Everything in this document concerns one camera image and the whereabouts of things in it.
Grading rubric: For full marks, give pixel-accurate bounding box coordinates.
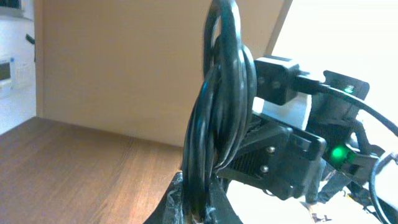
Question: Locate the black cable small plug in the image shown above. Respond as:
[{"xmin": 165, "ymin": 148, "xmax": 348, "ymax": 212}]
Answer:
[{"xmin": 182, "ymin": 65, "xmax": 221, "ymax": 223}]

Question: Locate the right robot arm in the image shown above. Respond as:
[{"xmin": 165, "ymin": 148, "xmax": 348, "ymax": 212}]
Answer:
[{"xmin": 219, "ymin": 75, "xmax": 397, "ymax": 223}]

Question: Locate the black USB cable blue plug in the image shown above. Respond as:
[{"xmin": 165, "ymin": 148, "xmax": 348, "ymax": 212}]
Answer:
[{"xmin": 186, "ymin": 0, "xmax": 258, "ymax": 218}]

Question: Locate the right camera cable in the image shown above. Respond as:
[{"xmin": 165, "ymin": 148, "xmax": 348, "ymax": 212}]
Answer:
[{"xmin": 294, "ymin": 74, "xmax": 398, "ymax": 224}]

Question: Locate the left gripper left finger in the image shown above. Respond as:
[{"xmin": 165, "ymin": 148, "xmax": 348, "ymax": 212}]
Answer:
[{"xmin": 144, "ymin": 172, "xmax": 190, "ymax": 224}]

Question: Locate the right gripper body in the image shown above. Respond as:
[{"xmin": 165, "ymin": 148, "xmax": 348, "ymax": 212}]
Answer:
[{"xmin": 217, "ymin": 113, "xmax": 326, "ymax": 200}]

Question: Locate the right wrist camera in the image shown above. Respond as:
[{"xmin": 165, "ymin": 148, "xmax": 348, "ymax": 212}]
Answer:
[{"xmin": 252, "ymin": 55, "xmax": 313, "ymax": 130}]

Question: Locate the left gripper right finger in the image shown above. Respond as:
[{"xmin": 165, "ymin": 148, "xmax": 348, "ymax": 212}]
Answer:
[{"xmin": 204, "ymin": 175, "xmax": 242, "ymax": 224}]

